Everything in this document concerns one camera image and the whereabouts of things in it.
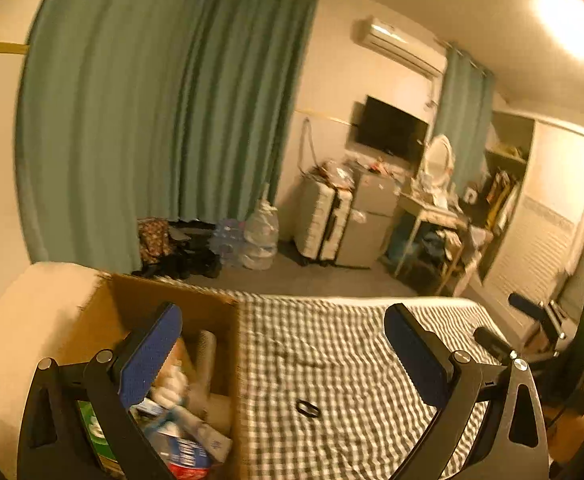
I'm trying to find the white suitcase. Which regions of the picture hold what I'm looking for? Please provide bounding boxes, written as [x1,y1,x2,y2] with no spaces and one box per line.
[294,172,353,267]

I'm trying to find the wall cable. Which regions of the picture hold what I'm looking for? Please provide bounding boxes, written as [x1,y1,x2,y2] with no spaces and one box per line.
[299,115,321,176]

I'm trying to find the blue and red packet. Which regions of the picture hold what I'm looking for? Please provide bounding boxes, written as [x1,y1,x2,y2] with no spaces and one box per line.
[147,430,214,480]

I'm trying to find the hanging clothes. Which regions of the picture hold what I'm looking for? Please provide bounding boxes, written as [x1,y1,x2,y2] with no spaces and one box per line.
[487,167,523,226]

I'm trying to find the white air conditioner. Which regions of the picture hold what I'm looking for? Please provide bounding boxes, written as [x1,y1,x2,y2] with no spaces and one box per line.
[354,16,446,79]

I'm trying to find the wooden chair with clothes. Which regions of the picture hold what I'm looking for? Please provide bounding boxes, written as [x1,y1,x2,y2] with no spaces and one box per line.
[437,225,496,299]

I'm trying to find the checkered bed sheet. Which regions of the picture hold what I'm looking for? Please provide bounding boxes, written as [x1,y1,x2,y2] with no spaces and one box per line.
[157,277,558,480]

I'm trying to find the pack of water bottles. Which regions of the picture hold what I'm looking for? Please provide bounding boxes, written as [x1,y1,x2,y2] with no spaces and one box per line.
[209,219,248,267]

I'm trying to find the large clear water jug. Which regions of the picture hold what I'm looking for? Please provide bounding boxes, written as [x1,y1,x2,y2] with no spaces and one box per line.
[239,199,280,271]

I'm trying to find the brown patterned bag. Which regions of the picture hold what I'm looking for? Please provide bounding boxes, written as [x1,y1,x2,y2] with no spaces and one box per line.
[137,217,172,266]

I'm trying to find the black shoes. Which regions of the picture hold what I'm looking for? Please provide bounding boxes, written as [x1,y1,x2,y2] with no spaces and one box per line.
[164,227,223,281]

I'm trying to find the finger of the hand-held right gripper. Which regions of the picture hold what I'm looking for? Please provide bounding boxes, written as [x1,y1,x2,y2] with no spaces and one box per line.
[508,292,549,317]
[473,327,516,359]

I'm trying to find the grey comb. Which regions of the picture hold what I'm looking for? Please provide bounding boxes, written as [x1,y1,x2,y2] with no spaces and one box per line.
[192,329,219,404]

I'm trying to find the clear plastic bag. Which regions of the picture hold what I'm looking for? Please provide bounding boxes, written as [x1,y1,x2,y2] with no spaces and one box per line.
[317,160,356,189]

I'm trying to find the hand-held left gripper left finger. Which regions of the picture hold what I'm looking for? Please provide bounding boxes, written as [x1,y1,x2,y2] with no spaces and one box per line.
[17,301,183,480]

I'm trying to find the white oval mirror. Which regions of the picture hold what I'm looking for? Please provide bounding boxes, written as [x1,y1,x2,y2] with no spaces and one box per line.
[422,134,456,194]

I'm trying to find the white vanity desk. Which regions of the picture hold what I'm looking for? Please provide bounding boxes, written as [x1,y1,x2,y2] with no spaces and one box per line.
[394,187,473,281]

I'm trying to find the green packet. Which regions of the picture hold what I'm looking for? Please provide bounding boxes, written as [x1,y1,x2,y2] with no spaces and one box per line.
[77,399,121,469]

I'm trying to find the wide green curtain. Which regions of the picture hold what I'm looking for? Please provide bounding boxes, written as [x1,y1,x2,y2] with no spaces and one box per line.
[14,0,321,274]

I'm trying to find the brown cardboard box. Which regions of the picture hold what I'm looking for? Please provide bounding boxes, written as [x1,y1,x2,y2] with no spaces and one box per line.
[54,271,243,480]

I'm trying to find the narrow green curtain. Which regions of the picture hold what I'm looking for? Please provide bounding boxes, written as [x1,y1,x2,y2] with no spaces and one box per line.
[432,47,496,196]

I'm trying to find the black wall television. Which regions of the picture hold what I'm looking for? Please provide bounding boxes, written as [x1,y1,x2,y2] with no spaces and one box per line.
[352,95,431,166]

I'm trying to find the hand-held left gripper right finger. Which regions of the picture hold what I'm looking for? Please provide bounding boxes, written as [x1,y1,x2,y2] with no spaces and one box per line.
[383,302,551,480]

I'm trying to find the bright ceiling lamp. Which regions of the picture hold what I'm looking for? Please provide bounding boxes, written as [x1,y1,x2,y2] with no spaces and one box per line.
[534,0,584,64]

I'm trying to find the grey mini fridge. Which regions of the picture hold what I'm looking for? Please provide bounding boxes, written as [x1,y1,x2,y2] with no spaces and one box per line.
[334,165,406,269]

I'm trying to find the white louvered wardrobe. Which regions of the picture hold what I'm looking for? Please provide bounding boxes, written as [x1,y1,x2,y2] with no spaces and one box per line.
[477,110,584,321]

